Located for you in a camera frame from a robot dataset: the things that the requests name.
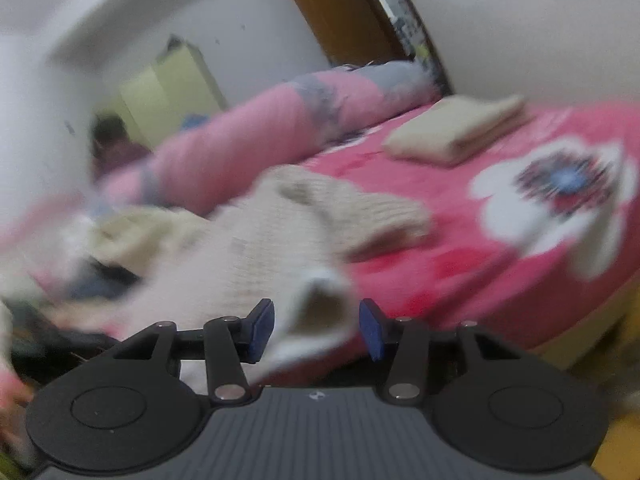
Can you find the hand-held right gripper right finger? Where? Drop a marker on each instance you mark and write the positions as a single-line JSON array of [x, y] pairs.
[[371, 332]]

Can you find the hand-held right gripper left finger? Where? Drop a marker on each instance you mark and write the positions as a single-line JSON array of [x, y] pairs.
[[263, 327]]

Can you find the beige checkered knit cardigan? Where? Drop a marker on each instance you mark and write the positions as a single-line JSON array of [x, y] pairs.
[[260, 240]]

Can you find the pink floral blanket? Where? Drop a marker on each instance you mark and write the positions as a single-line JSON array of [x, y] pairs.
[[450, 270]]

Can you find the cream fleece garment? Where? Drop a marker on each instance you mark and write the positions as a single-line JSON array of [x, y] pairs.
[[145, 235]]

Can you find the black garment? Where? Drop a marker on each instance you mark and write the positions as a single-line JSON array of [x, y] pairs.
[[107, 280]]

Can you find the pink grey rolled quilt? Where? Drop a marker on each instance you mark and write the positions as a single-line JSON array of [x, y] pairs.
[[240, 145]]

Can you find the folded beige garment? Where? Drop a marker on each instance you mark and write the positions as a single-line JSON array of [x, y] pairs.
[[450, 130]]

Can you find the pale yellow cabinet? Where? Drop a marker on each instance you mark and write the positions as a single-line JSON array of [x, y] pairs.
[[170, 85]]

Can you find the brown wooden door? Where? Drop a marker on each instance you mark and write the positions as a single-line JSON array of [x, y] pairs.
[[340, 10]]

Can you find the dark brown door frame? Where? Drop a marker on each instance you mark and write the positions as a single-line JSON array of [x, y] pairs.
[[420, 30]]

